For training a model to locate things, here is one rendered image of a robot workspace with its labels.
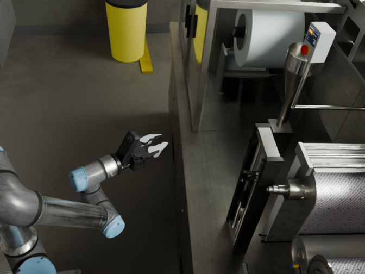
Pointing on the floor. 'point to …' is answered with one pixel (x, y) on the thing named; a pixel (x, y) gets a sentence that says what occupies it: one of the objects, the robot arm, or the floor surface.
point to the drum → (126, 28)
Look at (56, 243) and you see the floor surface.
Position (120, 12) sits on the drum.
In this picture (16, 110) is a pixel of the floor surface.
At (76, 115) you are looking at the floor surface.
